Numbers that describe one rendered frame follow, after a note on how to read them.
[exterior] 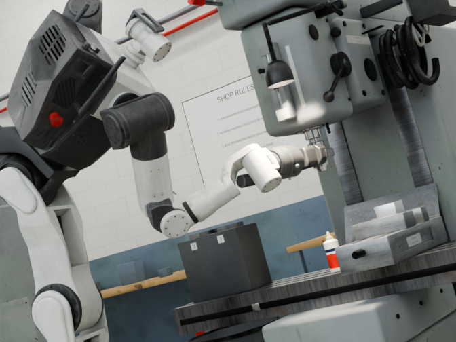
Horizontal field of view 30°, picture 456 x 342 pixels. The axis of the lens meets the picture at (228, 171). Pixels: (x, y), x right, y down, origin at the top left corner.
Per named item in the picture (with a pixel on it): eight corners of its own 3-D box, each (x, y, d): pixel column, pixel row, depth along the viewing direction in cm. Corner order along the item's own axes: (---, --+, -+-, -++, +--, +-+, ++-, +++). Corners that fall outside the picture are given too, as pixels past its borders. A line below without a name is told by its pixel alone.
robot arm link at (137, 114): (134, 168, 201) (127, 116, 194) (114, 156, 207) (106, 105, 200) (174, 151, 207) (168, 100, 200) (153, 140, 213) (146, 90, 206)
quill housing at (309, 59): (328, 118, 222) (295, 2, 224) (263, 140, 233) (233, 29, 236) (359, 115, 237) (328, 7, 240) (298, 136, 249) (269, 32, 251)
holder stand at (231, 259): (252, 290, 245) (233, 222, 246) (192, 303, 257) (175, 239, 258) (273, 281, 255) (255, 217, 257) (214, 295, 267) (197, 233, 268)
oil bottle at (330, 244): (341, 271, 226) (330, 231, 226) (328, 273, 228) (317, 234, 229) (348, 268, 229) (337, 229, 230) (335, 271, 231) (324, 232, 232)
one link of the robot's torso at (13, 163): (-18, 182, 224) (7, 148, 221) (11, 180, 237) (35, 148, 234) (13, 216, 221) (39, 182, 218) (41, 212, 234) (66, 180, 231)
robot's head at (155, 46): (143, 68, 213) (165, 40, 211) (116, 42, 216) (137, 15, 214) (154, 70, 220) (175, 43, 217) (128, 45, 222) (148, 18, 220)
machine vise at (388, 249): (394, 264, 202) (382, 219, 203) (340, 275, 211) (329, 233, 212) (448, 240, 231) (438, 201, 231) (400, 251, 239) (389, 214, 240)
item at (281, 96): (290, 117, 223) (269, 41, 225) (278, 121, 226) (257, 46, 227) (298, 117, 227) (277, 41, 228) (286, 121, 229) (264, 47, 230)
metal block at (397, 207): (400, 224, 220) (393, 202, 220) (379, 229, 223) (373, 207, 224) (408, 221, 224) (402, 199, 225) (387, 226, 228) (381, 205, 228)
